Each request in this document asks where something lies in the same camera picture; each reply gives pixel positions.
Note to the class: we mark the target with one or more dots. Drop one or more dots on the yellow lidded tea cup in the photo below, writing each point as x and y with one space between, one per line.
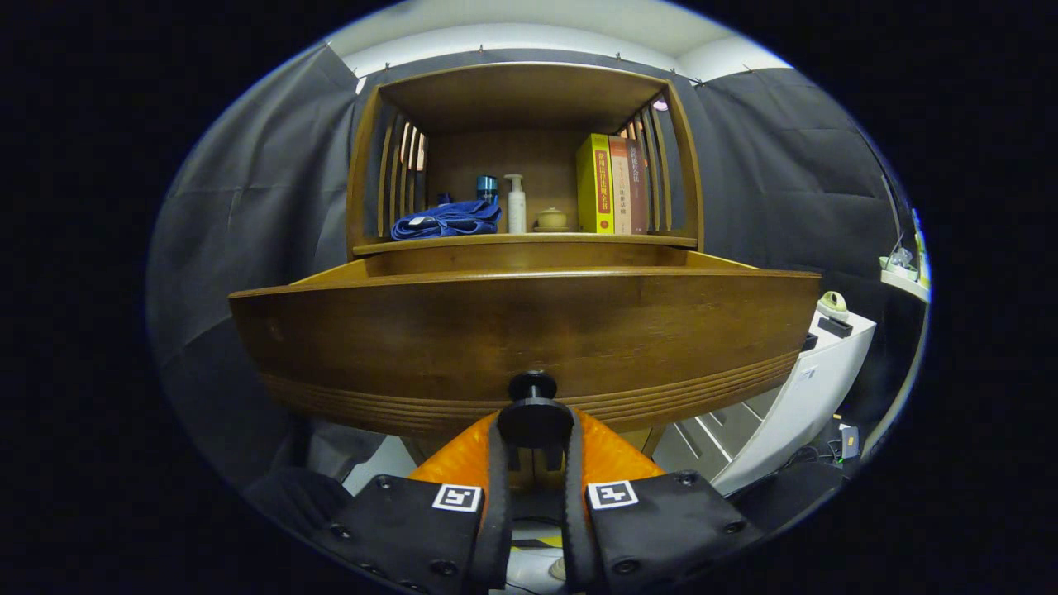
551 220

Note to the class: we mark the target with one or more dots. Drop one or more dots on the brown book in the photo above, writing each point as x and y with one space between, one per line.
638 190

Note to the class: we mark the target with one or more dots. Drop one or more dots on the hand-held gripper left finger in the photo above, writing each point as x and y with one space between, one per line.
498 512

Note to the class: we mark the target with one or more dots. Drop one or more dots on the white pump bottle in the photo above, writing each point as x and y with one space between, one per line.
517 211

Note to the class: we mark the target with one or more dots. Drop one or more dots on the blue folded towel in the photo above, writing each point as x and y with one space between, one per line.
446 221

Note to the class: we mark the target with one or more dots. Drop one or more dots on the white side cabinet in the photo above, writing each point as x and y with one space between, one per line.
785 397

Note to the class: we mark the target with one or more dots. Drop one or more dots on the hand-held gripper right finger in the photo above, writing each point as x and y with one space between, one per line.
574 521

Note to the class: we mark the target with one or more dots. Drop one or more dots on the small black object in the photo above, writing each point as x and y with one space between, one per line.
835 326

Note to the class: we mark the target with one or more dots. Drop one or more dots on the orange and beige book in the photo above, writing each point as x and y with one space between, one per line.
621 190

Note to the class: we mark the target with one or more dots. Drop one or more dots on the teal bottle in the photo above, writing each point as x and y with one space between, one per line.
487 188

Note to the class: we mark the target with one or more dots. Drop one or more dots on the thick yellow book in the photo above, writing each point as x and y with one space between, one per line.
593 186

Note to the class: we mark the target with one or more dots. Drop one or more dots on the wooden drawer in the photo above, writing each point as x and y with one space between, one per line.
529 330

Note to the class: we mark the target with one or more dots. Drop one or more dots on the white shelf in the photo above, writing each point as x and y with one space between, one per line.
905 285

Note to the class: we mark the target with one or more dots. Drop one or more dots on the grey power adapter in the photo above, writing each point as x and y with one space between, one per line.
849 442

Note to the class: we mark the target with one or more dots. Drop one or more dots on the wooden cabinet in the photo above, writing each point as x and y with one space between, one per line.
512 95

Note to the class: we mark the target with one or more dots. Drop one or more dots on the black backdrop cloth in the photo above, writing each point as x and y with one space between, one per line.
785 182

